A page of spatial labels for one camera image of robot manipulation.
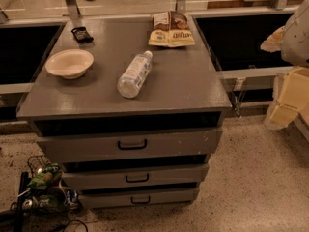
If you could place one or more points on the grey drawer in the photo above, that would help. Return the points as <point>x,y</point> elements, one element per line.
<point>82,148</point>
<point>138,198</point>
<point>136,177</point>

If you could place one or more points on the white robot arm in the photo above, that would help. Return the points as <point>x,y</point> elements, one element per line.
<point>292,40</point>

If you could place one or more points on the grey top drawer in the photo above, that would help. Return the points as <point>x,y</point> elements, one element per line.
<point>82,148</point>

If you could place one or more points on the grey drawer cabinet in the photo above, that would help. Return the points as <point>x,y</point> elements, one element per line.
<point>181,93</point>

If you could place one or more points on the grey bottom drawer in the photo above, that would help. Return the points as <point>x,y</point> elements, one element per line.
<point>138,198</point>

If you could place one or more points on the yellow brown chip bag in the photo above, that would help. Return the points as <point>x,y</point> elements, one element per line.
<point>171,29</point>

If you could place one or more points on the clear plastic water bottle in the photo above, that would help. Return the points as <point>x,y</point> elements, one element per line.
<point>132,80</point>

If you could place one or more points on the small black snack packet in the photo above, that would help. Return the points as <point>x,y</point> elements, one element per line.
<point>81,35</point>

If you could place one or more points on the white bowl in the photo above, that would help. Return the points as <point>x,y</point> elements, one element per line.
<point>69,64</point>

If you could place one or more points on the blue soda can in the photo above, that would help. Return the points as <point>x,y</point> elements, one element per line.
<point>72,199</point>

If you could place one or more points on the green chip bag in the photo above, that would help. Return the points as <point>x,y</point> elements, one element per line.
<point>48,177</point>

